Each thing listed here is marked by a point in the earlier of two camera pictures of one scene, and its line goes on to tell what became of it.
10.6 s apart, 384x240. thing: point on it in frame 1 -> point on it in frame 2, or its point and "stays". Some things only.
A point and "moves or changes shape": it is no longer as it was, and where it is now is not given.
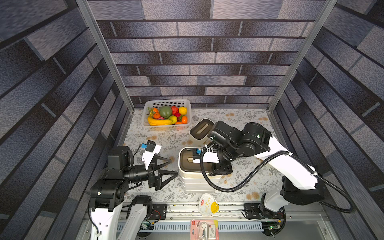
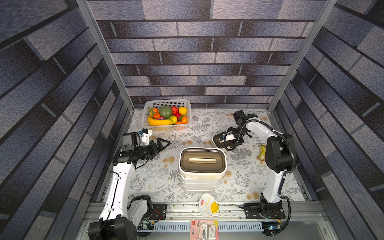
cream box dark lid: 198,134 moves or changes shape
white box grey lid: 199,186 stays
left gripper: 154,181 -> 155,151
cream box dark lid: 187,169 stays
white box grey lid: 199,182 stays
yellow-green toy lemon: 173,118 stays
